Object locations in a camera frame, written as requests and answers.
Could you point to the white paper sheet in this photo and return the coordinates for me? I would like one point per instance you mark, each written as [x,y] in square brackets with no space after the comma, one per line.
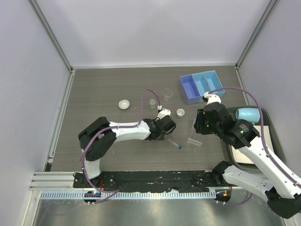
[242,159]

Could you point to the light blue mug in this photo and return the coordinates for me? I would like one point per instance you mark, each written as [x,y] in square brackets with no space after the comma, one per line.
[249,114]

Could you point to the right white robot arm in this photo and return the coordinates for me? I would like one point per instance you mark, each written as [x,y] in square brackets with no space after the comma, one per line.
[281,187]

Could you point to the clear plastic tube rack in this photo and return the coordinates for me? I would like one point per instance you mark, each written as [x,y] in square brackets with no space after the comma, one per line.
[195,138]

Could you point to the dark green tray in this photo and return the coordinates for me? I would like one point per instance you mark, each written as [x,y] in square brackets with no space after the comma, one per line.
[275,142]

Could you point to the glass beaker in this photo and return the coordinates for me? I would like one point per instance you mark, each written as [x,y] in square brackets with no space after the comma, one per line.
[167,94]

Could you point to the small white crucible cup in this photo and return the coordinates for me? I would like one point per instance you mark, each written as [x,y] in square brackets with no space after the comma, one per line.
[180,112]

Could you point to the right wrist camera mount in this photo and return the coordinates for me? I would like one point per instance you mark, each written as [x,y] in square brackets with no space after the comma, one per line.
[212,101]

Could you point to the light blue right bin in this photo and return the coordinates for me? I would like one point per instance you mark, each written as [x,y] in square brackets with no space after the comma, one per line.
[212,80]

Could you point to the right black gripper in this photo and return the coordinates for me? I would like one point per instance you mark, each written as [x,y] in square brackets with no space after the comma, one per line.
[199,124]

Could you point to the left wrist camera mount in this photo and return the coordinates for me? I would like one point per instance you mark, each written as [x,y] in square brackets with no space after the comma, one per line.
[162,112]

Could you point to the white ceramic bowl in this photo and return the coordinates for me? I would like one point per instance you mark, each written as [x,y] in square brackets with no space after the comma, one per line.
[123,104]

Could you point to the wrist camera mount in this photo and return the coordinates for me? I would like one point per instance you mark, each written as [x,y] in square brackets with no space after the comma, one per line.
[162,112]
[212,101]

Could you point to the light blue bin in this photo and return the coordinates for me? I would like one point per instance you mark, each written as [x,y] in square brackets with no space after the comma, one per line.
[201,84]
[212,80]

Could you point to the purple-blue plastic bin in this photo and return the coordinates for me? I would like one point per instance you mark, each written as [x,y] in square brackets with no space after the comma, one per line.
[189,89]

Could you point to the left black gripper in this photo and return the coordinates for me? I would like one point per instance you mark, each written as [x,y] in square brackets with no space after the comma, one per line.
[162,137]

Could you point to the slotted cable duct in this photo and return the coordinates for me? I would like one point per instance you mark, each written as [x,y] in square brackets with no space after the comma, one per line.
[95,195]

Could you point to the small glass bottle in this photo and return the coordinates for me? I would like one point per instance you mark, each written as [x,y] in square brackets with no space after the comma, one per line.
[153,105]

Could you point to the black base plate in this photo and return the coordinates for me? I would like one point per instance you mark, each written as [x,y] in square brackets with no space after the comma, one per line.
[184,181]

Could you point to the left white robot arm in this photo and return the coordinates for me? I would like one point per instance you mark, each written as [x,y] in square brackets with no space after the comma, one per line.
[98,137]

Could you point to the blue-capped test tube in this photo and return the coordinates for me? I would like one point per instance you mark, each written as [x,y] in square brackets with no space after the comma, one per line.
[174,143]

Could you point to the light blue middle bin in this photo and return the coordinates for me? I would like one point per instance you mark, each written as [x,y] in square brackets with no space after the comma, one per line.
[201,84]

